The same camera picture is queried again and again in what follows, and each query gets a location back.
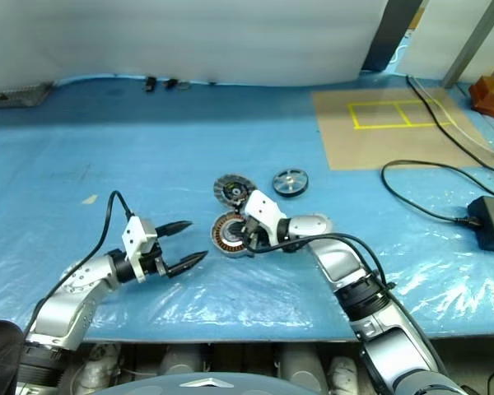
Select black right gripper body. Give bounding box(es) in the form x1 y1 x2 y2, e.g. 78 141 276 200
242 216 280 250

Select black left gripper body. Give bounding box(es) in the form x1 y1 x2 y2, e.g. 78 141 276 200
142 225 176 281

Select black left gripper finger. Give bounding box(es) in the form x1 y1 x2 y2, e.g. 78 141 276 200
166 250 209 281
155 221 194 238

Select silver motor housing copper windings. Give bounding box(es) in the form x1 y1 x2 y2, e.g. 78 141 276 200
208 211 257 260

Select round silver motor lid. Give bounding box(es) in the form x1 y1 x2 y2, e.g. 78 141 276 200
212 174 258 207

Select silver spoked rotor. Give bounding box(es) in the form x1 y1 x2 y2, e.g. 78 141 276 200
271 167 310 200

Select pale grey rounded object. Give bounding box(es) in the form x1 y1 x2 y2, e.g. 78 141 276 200
157 344 203 376
277 344 327 388
71 342 123 393
326 355 360 393

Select blue plastic table cover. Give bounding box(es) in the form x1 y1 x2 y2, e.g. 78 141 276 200
0 68 494 343

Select grey robot torso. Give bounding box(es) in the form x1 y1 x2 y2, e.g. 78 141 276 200
101 371 315 395

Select brown cardboard sheet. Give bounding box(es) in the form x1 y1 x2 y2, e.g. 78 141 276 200
311 87 494 171

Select yellow tape rectangle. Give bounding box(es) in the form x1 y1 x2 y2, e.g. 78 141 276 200
347 100 454 130

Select white foam backdrop sheet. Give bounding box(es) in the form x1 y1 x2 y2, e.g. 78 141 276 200
0 0 390 98

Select orange translucent box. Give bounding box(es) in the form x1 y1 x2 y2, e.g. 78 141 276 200
468 75 494 122

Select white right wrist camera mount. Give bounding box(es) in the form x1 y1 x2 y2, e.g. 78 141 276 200
241 191 289 232

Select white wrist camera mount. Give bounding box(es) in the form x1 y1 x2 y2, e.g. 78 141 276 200
241 191 289 232
121 216 158 283

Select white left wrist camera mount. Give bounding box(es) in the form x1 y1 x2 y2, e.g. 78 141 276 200
121 216 158 283

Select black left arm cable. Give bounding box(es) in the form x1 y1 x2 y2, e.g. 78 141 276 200
22 189 133 334

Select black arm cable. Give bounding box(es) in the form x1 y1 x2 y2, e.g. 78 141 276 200
245 232 452 374
22 189 133 334

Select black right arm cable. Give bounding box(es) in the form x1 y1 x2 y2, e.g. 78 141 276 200
245 232 452 374

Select black power cable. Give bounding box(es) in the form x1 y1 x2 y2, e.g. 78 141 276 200
406 75 494 178
380 159 494 226

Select aluminium profile post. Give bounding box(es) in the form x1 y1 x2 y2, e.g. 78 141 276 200
441 0 494 89

